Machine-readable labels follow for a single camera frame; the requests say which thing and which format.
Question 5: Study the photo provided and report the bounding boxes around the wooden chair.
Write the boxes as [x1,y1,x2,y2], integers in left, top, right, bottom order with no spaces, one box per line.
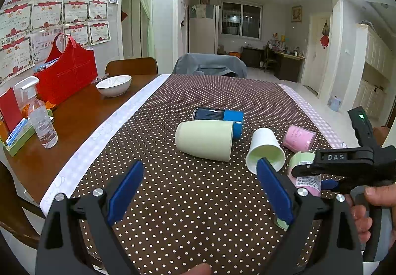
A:
[105,57,158,75]
[0,160,48,249]

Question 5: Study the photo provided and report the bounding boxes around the framed picture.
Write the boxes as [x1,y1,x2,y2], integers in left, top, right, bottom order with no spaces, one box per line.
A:
[290,5,303,24]

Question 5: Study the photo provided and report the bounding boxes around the pale green cup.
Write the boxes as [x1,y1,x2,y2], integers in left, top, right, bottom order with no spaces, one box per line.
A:
[275,216,290,231]

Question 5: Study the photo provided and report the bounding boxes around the blue tissue packet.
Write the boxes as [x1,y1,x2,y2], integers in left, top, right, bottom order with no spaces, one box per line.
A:
[6,118,33,145]

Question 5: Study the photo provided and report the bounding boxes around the blue bucket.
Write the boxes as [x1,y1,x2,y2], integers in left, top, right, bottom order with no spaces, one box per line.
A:
[329,96,343,112]

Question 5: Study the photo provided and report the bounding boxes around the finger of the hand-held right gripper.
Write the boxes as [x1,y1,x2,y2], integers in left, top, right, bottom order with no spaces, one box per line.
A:
[291,146,377,178]
[321,179,353,194]

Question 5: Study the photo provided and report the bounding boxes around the person's right hand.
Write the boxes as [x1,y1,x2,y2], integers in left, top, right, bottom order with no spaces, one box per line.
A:
[346,183,396,245]

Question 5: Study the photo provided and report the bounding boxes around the red bag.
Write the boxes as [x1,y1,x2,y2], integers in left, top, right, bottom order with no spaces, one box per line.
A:
[33,33,98,106]

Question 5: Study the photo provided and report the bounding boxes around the white cabinet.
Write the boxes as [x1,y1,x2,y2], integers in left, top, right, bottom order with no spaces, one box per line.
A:
[352,23,396,123]

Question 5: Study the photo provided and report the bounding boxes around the white door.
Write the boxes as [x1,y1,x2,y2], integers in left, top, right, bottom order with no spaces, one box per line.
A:
[301,13,331,97]

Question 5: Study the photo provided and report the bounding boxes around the wall of award certificates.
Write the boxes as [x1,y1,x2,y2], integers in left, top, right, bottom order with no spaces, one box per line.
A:
[0,0,112,85]

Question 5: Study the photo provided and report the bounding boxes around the white cup green inside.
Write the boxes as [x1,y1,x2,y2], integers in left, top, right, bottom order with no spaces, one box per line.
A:
[246,127,286,175]

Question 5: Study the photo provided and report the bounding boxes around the pink and green cup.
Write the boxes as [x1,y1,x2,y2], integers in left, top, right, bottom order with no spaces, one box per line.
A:
[289,151,323,199]

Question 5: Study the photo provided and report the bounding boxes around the red hanging ornament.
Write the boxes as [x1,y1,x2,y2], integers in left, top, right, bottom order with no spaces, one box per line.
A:
[320,22,330,48]

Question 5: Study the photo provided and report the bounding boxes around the clear spray bottle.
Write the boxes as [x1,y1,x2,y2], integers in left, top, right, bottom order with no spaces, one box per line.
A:
[14,76,59,149]

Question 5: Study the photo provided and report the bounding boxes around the person's left hand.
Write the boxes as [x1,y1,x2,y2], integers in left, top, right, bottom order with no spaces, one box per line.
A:
[179,263,213,275]

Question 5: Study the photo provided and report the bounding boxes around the green curtain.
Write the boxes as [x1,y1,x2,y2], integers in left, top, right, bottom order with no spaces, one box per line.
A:
[124,0,156,59]

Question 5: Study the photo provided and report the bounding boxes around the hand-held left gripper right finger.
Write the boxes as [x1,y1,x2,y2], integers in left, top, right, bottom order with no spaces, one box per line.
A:
[256,157,364,275]

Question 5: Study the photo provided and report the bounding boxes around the blue cup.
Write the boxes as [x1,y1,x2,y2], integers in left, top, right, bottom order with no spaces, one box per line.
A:
[192,107,245,140]

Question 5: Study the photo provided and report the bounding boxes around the brown polka dot tablecloth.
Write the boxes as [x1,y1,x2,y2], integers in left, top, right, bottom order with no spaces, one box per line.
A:
[39,73,348,217]
[71,74,348,275]

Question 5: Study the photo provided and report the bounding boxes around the white bowl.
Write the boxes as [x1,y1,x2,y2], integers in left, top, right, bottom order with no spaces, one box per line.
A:
[96,75,132,98]

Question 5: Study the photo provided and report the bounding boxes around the window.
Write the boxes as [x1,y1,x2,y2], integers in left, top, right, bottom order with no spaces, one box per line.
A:
[221,1,264,39]

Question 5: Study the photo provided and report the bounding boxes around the large cream cup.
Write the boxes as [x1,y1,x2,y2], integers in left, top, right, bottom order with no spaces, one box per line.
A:
[175,120,234,163]

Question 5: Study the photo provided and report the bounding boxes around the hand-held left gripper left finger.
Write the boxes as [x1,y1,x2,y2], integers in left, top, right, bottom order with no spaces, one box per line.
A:
[35,160,145,275]

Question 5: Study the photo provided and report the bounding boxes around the chair with grey cover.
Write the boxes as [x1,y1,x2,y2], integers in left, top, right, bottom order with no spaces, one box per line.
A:
[171,53,248,79]

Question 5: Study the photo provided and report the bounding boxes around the desk chair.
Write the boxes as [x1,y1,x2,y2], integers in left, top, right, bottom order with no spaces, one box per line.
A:
[260,46,279,73]

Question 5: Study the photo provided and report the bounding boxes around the white refrigerator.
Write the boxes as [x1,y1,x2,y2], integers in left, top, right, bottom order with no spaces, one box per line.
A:
[188,4,221,55]

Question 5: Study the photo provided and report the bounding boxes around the dark wooden desk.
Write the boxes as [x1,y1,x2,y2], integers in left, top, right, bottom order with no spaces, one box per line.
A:
[241,45,306,83]

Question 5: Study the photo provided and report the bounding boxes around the green tray box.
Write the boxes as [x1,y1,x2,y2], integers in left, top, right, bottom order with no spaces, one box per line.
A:
[0,109,54,158]

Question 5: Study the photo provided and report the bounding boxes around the red envelope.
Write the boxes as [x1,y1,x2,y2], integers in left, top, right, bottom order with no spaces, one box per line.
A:
[0,87,23,134]

